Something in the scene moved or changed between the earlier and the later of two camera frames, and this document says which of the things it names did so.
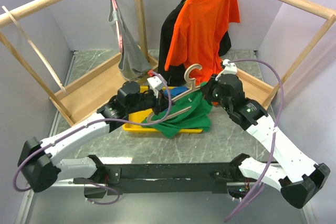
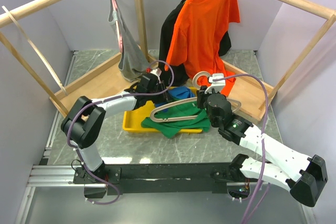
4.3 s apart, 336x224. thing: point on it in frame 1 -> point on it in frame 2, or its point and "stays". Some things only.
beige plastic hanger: (190, 82) -> (153, 113)
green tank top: (197, 117) stays
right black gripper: (206, 88) -> (201, 96)
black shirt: (175, 76) stays
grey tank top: (132, 65) stays
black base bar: (213, 177) stays
